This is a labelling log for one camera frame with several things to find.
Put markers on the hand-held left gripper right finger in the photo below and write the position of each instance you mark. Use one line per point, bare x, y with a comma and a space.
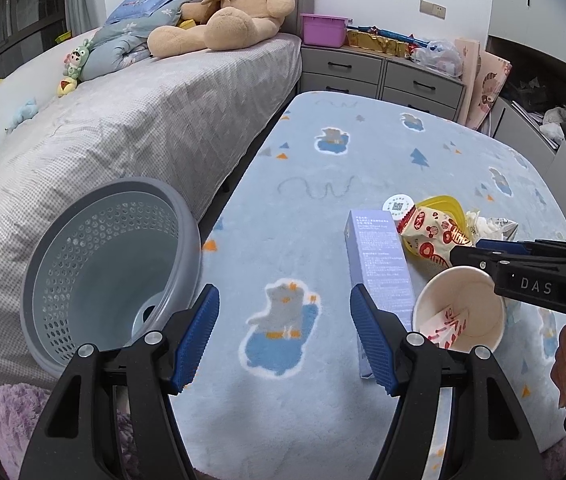
370, 340

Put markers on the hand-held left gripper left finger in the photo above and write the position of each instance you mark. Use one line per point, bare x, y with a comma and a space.
198, 340

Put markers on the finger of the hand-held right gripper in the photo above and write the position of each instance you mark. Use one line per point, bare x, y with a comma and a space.
500, 245
470, 259

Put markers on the pale green plastic wrapper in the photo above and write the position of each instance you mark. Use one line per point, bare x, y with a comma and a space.
503, 227

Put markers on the white paper cup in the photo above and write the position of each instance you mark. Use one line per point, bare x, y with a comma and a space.
468, 300

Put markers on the red white snack wrapper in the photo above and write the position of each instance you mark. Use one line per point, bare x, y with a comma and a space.
428, 232

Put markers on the yellow plastic lid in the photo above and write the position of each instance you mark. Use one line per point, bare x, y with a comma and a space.
445, 203

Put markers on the white red-print paper wrapper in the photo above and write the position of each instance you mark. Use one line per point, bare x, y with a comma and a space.
445, 330

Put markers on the tall purple carton box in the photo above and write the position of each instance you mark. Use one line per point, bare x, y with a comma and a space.
378, 260

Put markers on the grey perforated plastic basket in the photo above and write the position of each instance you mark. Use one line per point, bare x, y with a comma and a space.
88, 260

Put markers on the pink picture board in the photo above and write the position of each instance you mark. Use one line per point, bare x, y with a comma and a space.
490, 87
467, 75

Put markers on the cluttered shelf unit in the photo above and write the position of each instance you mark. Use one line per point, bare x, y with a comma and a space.
528, 85

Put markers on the light blue printed blanket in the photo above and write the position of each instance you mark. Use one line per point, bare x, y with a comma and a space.
313, 170

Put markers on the clear plastic bag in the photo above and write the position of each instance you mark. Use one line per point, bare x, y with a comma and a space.
438, 57

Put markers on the bed with grey checked sheet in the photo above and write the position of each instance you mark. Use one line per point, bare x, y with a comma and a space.
138, 125

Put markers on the grey drawer dresser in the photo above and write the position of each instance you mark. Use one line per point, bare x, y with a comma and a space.
348, 67

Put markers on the gold gift box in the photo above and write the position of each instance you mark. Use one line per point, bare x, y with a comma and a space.
375, 44

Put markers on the blue red toy stick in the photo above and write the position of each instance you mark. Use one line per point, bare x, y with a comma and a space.
393, 34

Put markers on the pink plastic bin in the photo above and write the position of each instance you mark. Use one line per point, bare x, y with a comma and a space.
324, 30

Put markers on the light blue plush toy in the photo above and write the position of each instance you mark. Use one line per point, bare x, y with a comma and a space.
23, 115

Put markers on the yellow red plush toy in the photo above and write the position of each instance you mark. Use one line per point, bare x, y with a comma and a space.
66, 86

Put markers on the folded pale blue quilt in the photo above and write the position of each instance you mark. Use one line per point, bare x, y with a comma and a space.
113, 50

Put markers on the green plush doll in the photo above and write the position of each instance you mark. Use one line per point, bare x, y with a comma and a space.
80, 57

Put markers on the small yellow-green box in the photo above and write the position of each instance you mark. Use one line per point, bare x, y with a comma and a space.
63, 36

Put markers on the blue printed pillow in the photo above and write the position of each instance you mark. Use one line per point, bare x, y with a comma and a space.
138, 7

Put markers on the large tan teddy bear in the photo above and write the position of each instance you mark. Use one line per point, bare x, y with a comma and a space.
243, 5

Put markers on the wall socket plate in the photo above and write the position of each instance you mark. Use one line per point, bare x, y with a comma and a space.
432, 8

